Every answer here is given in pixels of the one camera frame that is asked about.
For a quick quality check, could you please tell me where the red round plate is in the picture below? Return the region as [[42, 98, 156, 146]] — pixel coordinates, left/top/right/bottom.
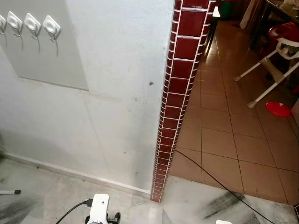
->
[[266, 101, 292, 117]]

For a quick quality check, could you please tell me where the white and red high chair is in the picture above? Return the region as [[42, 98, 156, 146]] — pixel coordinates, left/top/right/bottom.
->
[[234, 21, 299, 109]]

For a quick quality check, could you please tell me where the dark wooden stool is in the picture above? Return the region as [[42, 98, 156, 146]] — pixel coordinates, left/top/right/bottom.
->
[[205, 16, 220, 47]]

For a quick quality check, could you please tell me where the dark dining table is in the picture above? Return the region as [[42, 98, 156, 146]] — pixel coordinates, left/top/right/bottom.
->
[[250, 0, 299, 51]]

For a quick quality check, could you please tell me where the green bin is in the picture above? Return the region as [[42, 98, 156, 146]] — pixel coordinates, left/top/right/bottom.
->
[[220, 0, 236, 19]]

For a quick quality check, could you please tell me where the beige hanging cloth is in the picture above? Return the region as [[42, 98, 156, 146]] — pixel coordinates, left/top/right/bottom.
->
[[240, 0, 265, 32]]

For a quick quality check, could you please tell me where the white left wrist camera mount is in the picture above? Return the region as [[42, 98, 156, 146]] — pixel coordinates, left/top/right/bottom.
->
[[89, 194, 110, 224]]

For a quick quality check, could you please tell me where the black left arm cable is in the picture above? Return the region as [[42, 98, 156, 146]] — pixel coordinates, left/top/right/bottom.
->
[[55, 199, 94, 224]]

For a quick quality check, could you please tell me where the black floor cable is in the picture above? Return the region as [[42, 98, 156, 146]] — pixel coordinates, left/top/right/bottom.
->
[[175, 148, 277, 224]]

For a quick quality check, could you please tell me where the grey wall board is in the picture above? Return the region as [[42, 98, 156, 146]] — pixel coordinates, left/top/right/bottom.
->
[[0, 0, 89, 91]]

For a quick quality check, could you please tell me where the red tiled wall edging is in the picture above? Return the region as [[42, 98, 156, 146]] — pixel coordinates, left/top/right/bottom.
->
[[150, 0, 218, 203]]

